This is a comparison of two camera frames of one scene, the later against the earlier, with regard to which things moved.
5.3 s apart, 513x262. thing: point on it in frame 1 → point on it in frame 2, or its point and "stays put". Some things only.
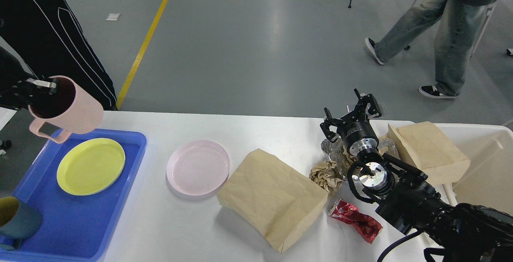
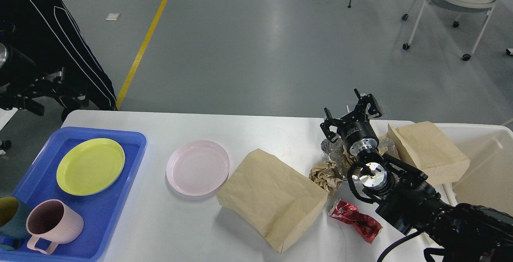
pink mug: [70, 108] → [53, 220]
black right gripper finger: [374, 109] stays put
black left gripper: [18, 95] stays put
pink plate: [198, 167] stays put
